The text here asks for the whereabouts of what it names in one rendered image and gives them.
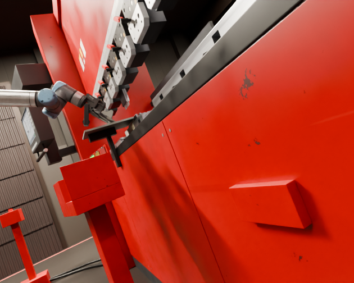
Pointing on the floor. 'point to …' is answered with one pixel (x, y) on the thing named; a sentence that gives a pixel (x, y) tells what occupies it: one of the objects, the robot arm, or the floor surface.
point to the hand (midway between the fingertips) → (113, 123)
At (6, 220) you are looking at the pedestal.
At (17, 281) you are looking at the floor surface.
